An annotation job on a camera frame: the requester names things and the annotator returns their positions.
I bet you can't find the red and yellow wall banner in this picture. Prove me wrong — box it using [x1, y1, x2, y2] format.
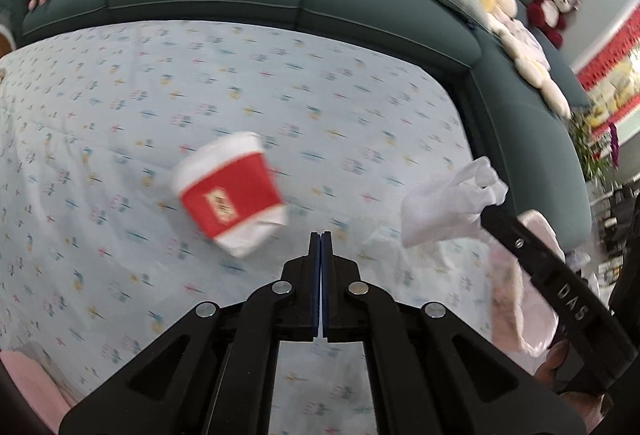
[571, 5, 640, 126]

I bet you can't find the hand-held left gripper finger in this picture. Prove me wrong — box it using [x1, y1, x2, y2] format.
[59, 231, 321, 435]
[321, 231, 587, 435]

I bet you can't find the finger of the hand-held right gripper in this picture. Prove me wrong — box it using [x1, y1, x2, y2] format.
[480, 204, 567, 289]

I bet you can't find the dark green sofa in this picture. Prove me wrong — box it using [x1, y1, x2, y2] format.
[10, 0, 594, 247]

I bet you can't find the floral printed bed sheet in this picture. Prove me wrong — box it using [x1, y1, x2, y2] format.
[0, 19, 501, 435]

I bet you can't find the pink cloth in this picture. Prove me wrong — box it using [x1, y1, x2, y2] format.
[487, 209, 569, 359]

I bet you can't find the person's right hand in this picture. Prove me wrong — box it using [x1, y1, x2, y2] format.
[535, 339, 617, 435]

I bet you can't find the potted plant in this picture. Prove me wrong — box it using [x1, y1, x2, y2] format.
[569, 112, 624, 187]

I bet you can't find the white cloth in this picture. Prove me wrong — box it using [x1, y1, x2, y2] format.
[401, 156, 509, 249]

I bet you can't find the red plush toy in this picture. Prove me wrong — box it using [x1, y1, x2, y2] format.
[526, 0, 584, 49]

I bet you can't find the pink blanket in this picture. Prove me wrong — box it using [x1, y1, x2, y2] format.
[0, 349, 77, 435]

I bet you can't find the red and white paper cup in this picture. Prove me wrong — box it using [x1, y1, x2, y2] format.
[171, 131, 289, 259]

